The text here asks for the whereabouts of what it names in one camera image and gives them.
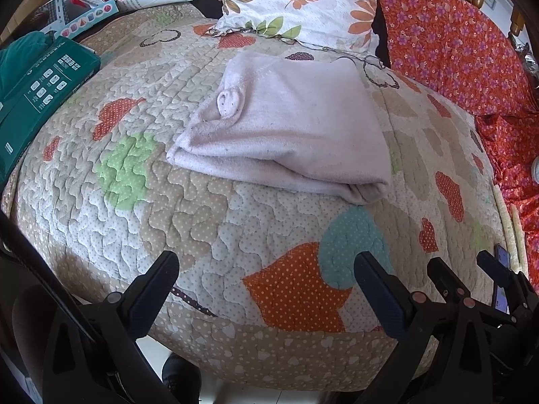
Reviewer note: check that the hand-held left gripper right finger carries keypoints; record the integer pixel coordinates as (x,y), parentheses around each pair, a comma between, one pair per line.
(379,294)

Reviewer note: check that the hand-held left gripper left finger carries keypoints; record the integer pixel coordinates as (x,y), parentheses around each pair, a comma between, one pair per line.
(145,303)

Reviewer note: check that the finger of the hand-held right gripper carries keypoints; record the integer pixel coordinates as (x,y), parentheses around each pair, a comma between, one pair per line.
(490,263)
(442,275)

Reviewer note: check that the pink garment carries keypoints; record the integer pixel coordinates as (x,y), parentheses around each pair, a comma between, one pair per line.
(294,134)

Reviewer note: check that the smartphone with lit screen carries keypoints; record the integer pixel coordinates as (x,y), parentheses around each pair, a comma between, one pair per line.
(503,256)

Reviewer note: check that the black shoe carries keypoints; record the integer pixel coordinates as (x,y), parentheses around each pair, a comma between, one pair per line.
(181,372)

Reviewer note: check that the heart patterned quilt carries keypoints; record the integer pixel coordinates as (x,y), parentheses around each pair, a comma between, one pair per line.
(168,202)

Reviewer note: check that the red floral cloth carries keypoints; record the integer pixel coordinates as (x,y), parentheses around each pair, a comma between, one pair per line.
(442,42)

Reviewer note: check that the teal cardboard box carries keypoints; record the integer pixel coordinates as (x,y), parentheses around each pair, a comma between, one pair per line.
(38,92)

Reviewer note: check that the teal fleece cloth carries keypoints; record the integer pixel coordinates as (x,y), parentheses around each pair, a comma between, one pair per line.
(21,54)

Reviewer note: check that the light blue toy box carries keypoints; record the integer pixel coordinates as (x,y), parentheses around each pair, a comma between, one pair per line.
(90,17)

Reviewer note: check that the dark brown upholstery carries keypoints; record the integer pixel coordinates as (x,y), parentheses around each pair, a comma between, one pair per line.
(210,4)

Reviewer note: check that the floral pillow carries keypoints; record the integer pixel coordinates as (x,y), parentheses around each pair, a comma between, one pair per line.
(294,0)

